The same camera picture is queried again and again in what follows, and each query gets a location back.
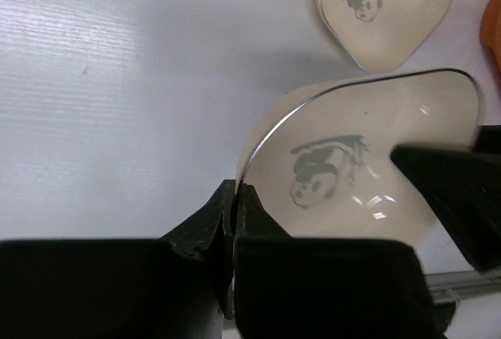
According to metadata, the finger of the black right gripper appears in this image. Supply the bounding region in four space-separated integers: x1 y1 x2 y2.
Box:
390 125 500 273

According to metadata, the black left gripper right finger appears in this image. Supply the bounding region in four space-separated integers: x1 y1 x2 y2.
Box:
233 185 456 338

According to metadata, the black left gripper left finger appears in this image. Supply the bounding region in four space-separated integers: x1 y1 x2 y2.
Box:
1 180 235 338

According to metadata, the cream plate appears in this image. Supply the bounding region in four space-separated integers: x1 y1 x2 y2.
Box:
237 68 483 247
316 0 451 73

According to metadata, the orange plastic bin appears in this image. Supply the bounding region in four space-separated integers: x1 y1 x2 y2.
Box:
479 0 501 70

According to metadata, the aluminium rail frame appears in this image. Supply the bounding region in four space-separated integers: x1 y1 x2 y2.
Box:
425 269 500 304

